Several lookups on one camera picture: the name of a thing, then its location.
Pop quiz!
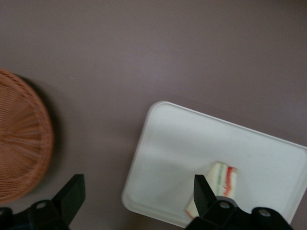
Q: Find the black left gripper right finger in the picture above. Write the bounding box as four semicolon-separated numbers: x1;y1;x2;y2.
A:
186;174;293;230

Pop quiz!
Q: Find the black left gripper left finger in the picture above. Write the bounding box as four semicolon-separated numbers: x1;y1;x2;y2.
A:
27;173;86;230

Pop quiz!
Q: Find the triangular sandwich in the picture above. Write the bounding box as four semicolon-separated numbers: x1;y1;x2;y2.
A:
185;161;238;218

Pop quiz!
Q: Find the cream plastic serving tray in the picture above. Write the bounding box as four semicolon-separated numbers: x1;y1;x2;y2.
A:
121;101;307;229

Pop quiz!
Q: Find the brown round wicker basket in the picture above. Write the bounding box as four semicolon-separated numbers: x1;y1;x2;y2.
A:
0;67;55;207

